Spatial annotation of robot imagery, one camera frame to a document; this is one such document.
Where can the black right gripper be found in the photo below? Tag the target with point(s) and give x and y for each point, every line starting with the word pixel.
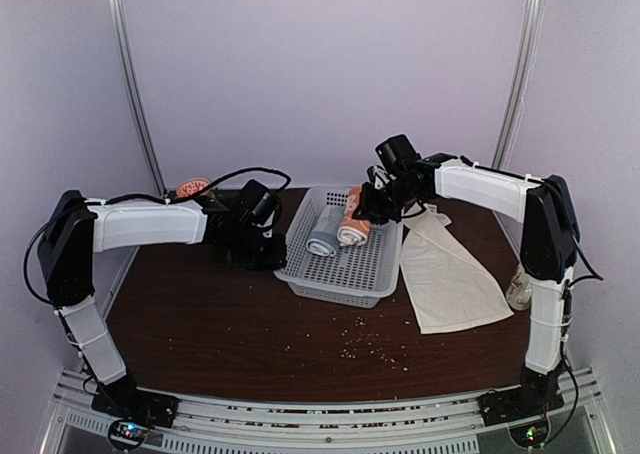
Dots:
pixel 369 209

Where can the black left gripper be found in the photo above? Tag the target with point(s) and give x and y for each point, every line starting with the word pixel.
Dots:
pixel 275 261

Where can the orange bunny pattern towel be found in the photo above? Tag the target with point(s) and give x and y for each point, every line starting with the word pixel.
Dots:
pixel 352 231

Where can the white perforated plastic basket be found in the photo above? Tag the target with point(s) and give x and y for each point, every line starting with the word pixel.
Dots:
pixel 356 275

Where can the cream white towel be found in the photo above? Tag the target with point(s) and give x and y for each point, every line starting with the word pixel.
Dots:
pixel 449 289

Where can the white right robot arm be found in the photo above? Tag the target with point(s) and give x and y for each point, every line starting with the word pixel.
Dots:
pixel 550 240

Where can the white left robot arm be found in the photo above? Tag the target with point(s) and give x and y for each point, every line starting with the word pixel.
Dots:
pixel 81 227

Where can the rolled light blue towel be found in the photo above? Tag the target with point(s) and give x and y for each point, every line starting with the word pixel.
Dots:
pixel 322 240

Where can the red white patterned bowl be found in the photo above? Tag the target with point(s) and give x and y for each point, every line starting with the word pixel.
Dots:
pixel 191 186

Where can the cream patterned cup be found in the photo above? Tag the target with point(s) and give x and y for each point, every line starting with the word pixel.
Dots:
pixel 518 294

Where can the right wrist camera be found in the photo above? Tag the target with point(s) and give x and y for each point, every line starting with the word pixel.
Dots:
pixel 379 177

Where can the left aluminium frame post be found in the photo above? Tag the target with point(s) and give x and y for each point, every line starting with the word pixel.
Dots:
pixel 133 94

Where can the aluminium frame post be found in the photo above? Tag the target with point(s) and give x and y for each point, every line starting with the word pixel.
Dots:
pixel 133 94
pixel 527 49

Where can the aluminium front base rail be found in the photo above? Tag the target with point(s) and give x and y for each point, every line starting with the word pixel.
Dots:
pixel 442 424

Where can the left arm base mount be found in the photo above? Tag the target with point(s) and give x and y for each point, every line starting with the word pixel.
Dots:
pixel 136 412

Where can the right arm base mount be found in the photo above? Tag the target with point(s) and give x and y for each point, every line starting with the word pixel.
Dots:
pixel 524 409

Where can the right aluminium frame post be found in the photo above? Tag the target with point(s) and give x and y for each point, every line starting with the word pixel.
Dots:
pixel 527 49

